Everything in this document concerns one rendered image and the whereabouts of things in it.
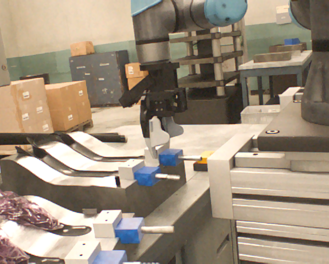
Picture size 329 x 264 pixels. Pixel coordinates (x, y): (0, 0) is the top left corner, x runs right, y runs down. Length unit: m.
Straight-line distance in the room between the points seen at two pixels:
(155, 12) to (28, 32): 9.06
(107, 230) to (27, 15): 9.29
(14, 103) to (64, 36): 4.63
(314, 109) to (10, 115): 4.45
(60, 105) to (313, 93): 5.10
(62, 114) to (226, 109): 2.26
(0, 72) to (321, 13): 1.36
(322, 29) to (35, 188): 0.70
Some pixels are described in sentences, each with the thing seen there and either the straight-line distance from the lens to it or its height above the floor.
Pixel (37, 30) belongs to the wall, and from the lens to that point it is 9.66.
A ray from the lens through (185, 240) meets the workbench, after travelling 0.98.
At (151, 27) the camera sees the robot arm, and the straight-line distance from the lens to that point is 0.83.
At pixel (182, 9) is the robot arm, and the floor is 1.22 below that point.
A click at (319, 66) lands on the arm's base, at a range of 0.50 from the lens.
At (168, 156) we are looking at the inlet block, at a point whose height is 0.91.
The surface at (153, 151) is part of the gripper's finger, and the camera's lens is 0.87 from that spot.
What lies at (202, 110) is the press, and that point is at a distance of 4.88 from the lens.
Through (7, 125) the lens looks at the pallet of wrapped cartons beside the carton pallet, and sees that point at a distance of 4.85.
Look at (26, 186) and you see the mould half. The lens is 0.96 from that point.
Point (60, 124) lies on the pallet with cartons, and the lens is 5.56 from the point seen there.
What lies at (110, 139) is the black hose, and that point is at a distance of 1.46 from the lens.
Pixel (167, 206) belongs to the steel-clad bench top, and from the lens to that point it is 0.88.
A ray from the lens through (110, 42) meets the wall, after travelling 8.45.
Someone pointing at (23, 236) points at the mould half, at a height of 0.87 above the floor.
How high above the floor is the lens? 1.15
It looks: 13 degrees down
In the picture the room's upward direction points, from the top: 7 degrees counter-clockwise
